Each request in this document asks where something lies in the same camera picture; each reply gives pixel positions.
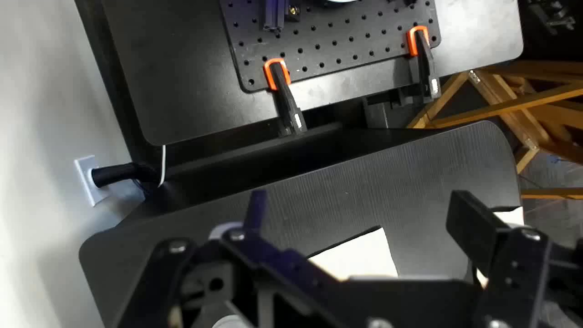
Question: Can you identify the orange black spring clamp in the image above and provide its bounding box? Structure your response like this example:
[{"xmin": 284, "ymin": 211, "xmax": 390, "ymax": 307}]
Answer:
[
  {"xmin": 261, "ymin": 56, "xmax": 310, "ymax": 138},
  {"xmin": 405, "ymin": 23, "xmax": 443, "ymax": 100}
]

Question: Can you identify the black power plug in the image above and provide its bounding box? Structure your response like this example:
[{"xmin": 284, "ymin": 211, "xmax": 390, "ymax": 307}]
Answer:
[{"xmin": 89, "ymin": 160, "xmax": 160, "ymax": 189}]

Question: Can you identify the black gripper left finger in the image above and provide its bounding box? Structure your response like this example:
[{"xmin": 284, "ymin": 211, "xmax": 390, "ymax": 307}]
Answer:
[{"xmin": 224, "ymin": 187, "xmax": 343, "ymax": 294}]

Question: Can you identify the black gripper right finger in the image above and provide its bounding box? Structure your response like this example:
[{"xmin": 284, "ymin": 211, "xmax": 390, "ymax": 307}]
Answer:
[{"xmin": 445, "ymin": 189, "xmax": 552, "ymax": 311}]

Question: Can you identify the wooden easel frame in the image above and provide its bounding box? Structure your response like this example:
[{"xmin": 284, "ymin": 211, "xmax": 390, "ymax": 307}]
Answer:
[{"xmin": 406, "ymin": 58, "xmax": 583, "ymax": 203}]

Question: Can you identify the white wall outlet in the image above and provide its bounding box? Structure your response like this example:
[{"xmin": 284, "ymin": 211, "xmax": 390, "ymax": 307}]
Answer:
[{"xmin": 73, "ymin": 152, "xmax": 106, "ymax": 207}]

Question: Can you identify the black perforated mounting board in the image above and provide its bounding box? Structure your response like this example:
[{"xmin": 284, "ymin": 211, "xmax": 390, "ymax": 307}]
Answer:
[{"xmin": 217, "ymin": 0, "xmax": 443, "ymax": 94}]

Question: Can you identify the flat beige paper napkin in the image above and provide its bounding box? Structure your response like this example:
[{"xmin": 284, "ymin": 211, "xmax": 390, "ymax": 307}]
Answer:
[{"xmin": 308, "ymin": 225, "xmax": 401, "ymax": 282}]

